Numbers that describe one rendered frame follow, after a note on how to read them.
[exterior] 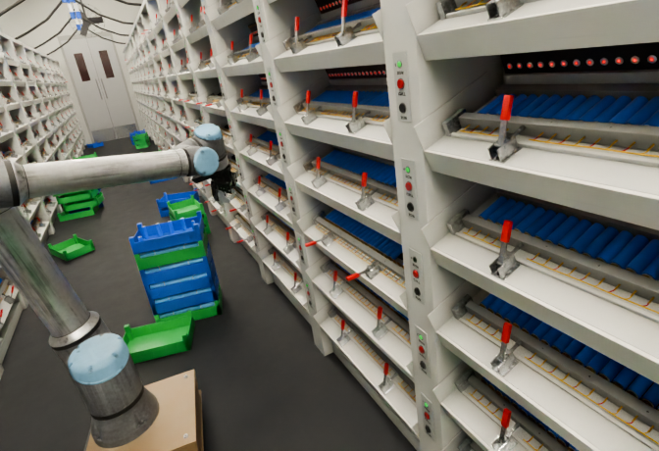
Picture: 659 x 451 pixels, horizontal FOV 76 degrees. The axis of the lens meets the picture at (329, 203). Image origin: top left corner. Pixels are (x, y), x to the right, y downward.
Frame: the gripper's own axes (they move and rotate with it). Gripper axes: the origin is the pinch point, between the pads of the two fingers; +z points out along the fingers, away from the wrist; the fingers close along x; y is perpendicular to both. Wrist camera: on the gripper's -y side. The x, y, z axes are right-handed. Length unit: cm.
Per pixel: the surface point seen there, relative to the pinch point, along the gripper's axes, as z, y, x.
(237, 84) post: -23, -8, 52
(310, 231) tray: -12.9, 43.0, -19.9
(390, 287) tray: -35, 72, -51
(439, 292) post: -51, 81, -61
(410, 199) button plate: -66, 73, -50
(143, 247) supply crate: 22.5, -36.0, -14.5
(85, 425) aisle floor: 36, -27, -83
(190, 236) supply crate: 22.2, -17.7, -5.1
